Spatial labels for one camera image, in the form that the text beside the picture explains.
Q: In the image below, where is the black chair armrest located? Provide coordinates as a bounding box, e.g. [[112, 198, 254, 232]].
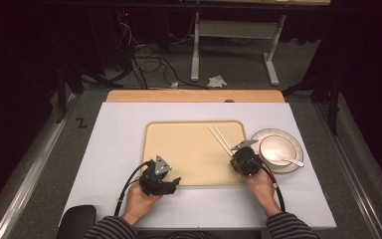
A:
[[57, 204, 97, 239]]

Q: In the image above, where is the aluminium floor rail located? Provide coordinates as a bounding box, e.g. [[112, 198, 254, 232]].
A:
[[0, 94, 82, 239], [311, 103, 382, 239]]

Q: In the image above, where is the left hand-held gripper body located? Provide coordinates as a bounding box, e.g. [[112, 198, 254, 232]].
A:
[[138, 154, 173, 196]]

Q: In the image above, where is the white plate with dark rim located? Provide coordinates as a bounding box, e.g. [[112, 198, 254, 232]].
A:
[[250, 127, 304, 174]]

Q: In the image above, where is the white bowl with dark rim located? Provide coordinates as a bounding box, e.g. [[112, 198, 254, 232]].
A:
[[259, 133, 297, 167]]

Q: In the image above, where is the dark computer box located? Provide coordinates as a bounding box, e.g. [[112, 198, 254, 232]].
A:
[[89, 8, 134, 75]]

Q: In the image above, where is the black metal stand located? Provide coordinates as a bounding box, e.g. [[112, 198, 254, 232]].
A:
[[282, 71, 343, 136], [55, 63, 124, 124]]

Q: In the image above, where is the person's left hand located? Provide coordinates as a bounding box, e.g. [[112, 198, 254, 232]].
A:
[[122, 181, 163, 227]]

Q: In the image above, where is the white metal desk frame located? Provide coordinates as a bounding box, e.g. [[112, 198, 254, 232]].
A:
[[190, 11, 287, 87]]

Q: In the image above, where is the person's right hand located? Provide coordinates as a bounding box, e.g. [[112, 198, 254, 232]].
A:
[[245, 167, 277, 208]]

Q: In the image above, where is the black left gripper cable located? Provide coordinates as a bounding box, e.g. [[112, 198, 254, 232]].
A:
[[113, 160, 152, 217]]

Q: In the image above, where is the white table cover board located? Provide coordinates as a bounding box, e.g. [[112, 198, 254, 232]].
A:
[[62, 102, 337, 231]]

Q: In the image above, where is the beige plastic tray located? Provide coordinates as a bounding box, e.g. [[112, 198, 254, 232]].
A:
[[141, 119, 247, 187]]

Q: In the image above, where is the white ceramic spoon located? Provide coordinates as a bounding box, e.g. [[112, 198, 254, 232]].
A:
[[280, 156, 305, 168]]

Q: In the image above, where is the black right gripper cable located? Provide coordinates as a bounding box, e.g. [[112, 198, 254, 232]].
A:
[[260, 165, 287, 213]]

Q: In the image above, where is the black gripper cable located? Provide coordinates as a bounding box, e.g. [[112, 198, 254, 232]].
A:
[[260, 165, 287, 213], [113, 160, 152, 217]]

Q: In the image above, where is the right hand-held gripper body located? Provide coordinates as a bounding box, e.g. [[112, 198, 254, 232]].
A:
[[231, 138, 263, 177]]

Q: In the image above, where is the large crumpled white paper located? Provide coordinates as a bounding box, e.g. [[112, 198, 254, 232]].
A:
[[207, 75, 228, 89]]

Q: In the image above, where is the tangle of floor cables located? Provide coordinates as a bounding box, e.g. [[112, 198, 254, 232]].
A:
[[118, 19, 210, 91]]

